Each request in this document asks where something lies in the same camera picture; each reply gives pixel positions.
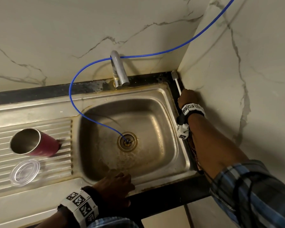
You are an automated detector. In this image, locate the pink steel tumbler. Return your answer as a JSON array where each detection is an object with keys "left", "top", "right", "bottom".
[{"left": 9, "top": 128, "right": 62, "bottom": 157}]

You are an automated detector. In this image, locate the clear plastic lid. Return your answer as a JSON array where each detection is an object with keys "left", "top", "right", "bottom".
[{"left": 9, "top": 159, "right": 41, "bottom": 187}]

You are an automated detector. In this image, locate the black left wrist band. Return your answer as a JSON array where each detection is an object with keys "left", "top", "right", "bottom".
[{"left": 57, "top": 186, "right": 105, "bottom": 228}]

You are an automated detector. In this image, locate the thin blue tube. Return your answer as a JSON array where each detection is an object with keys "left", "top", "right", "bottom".
[{"left": 69, "top": 0, "right": 238, "bottom": 143}]

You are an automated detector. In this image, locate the stainless steel sink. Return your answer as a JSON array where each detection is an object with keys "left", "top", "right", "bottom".
[{"left": 0, "top": 82, "right": 198, "bottom": 228}]

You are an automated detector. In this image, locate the person's right hand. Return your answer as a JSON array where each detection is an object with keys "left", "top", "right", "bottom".
[{"left": 177, "top": 89, "right": 201, "bottom": 110}]

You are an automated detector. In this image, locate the thin black right camera cable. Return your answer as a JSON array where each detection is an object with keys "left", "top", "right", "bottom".
[{"left": 189, "top": 130, "right": 256, "bottom": 228}]

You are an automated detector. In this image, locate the white bottle brush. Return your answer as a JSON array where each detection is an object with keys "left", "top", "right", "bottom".
[{"left": 171, "top": 70, "right": 182, "bottom": 96}]

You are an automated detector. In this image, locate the person's left forearm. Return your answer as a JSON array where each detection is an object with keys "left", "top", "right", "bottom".
[{"left": 35, "top": 211, "right": 69, "bottom": 228}]

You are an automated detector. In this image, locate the person's left hand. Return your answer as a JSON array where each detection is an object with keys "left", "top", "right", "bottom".
[{"left": 92, "top": 172, "right": 136, "bottom": 212}]

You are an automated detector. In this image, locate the blue plaid clothing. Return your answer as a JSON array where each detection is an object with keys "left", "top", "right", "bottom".
[{"left": 86, "top": 160, "right": 285, "bottom": 228}]

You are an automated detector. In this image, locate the black right wrist band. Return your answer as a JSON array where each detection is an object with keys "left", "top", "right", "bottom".
[{"left": 176, "top": 103, "right": 206, "bottom": 126}]

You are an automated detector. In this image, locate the black wrist band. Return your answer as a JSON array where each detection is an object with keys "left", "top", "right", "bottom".
[
  {"left": 57, "top": 186, "right": 105, "bottom": 228},
  {"left": 176, "top": 103, "right": 206, "bottom": 126}
]

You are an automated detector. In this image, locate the person's right forearm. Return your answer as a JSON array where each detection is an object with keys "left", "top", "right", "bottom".
[{"left": 187, "top": 114, "right": 250, "bottom": 181}]

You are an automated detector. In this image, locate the metal faucet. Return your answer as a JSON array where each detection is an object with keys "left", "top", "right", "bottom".
[{"left": 110, "top": 50, "right": 130, "bottom": 90}]

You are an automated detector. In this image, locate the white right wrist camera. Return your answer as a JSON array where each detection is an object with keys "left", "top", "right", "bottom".
[{"left": 176, "top": 123, "right": 190, "bottom": 140}]

